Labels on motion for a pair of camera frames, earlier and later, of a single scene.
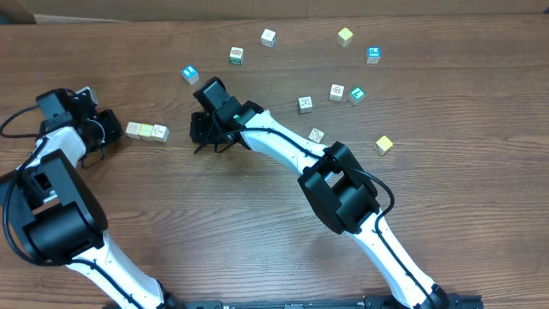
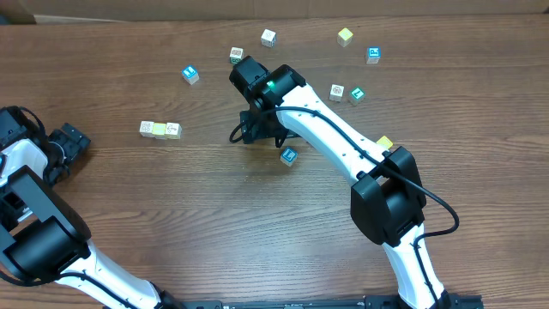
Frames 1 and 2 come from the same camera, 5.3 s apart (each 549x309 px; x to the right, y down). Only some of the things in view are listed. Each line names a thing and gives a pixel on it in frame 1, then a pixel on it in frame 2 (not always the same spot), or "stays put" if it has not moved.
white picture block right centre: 336,93 stays put
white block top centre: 268,38 stays put
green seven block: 356,95 stays put
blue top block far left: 190,75 stays put
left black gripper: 114,129 -> 71,142
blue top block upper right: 374,53 stays put
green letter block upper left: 237,55 stays put
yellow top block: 383,145 stays put
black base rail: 356,302 stays put
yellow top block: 145,131 -> 159,130
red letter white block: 133,130 -> 146,129
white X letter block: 159,133 -> 173,130
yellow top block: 344,37 stays put
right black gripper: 201,136 -> 255,128
